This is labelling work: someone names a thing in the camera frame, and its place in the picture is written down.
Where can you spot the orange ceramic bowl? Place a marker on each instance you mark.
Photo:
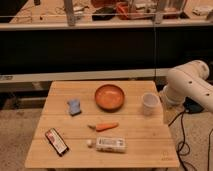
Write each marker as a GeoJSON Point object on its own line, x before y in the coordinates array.
{"type": "Point", "coordinates": [109, 97]}

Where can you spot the white ceramic cup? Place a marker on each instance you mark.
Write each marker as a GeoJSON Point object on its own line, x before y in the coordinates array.
{"type": "Point", "coordinates": [150, 103]}

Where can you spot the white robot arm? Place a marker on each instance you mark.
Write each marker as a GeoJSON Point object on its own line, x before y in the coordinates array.
{"type": "Point", "coordinates": [189, 80]}

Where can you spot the wooden slatted table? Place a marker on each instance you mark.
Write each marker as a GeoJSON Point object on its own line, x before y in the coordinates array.
{"type": "Point", "coordinates": [148, 140]}

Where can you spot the blue sponge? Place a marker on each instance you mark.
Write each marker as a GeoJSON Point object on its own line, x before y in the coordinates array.
{"type": "Point", "coordinates": [74, 107]}

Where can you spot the orange toy carrot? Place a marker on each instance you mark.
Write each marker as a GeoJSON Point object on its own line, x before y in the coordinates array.
{"type": "Point", "coordinates": [103, 126]}

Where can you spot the white tube with label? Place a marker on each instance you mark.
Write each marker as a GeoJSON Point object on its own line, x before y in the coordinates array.
{"type": "Point", "coordinates": [108, 144]}

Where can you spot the black tray on bench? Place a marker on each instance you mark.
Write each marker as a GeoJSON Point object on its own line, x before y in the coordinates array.
{"type": "Point", "coordinates": [102, 14]}

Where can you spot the black red candy bar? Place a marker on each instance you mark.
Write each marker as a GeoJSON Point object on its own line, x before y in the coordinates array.
{"type": "Point", "coordinates": [57, 142]}

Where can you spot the red container on bench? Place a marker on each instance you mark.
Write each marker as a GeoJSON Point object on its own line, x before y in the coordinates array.
{"type": "Point", "coordinates": [126, 11]}

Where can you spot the white box on bench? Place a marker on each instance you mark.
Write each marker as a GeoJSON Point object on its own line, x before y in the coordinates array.
{"type": "Point", "coordinates": [202, 10]}

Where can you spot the metal frame post left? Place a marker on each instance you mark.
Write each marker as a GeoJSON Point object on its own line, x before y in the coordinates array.
{"type": "Point", "coordinates": [69, 10]}

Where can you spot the metal frame post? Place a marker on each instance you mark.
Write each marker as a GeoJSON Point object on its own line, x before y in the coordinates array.
{"type": "Point", "coordinates": [159, 11]}
{"type": "Point", "coordinates": [69, 10]}

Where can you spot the metal frame post right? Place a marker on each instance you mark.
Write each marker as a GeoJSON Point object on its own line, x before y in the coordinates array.
{"type": "Point", "coordinates": [159, 11]}

